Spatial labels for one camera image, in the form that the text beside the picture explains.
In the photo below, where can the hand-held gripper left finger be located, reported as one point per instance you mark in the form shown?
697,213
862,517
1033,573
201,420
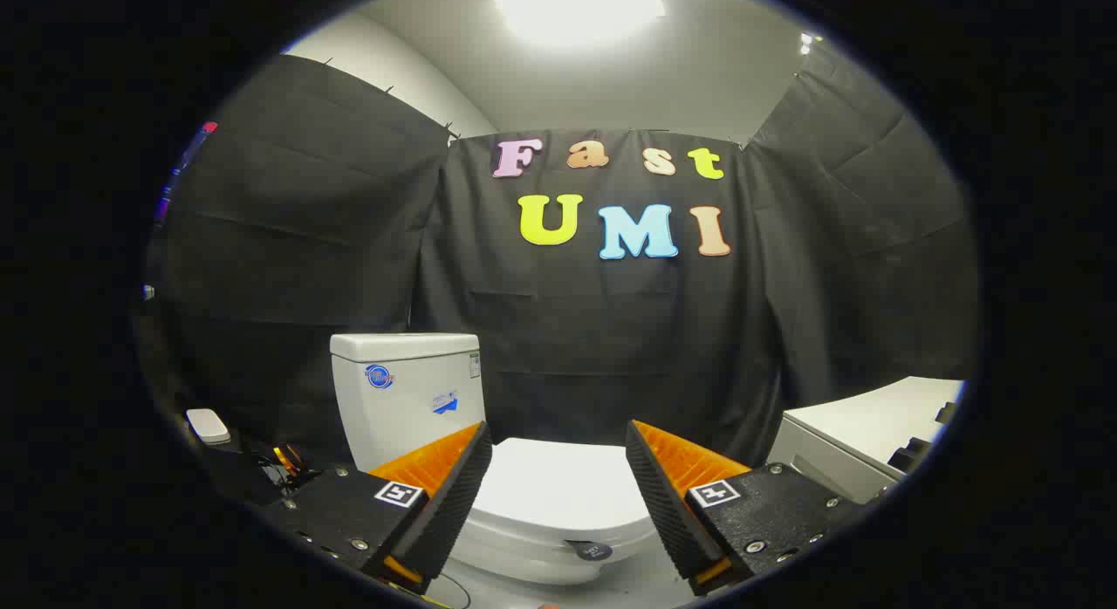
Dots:
454,504

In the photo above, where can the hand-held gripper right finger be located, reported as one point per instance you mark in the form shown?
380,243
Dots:
663,513

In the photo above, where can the white toilet lid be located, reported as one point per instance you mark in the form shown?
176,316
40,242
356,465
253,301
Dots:
558,487

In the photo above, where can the white toilet tank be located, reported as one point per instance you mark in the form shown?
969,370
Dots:
406,400

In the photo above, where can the orange and black tool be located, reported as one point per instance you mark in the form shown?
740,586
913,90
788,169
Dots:
290,463

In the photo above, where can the black backdrop cloth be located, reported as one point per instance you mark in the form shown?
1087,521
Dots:
576,347

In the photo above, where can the grey louvred cabinet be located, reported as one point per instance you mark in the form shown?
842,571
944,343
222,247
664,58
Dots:
864,426

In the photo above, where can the black clip on cabinet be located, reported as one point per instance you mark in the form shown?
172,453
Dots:
909,454
947,413

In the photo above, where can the small white device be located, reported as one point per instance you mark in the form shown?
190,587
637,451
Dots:
208,426

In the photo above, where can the small ceiling spotlight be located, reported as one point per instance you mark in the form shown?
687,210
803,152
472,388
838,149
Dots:
807,42

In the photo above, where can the bright ceiling light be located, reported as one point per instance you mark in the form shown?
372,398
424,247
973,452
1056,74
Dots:
580,9

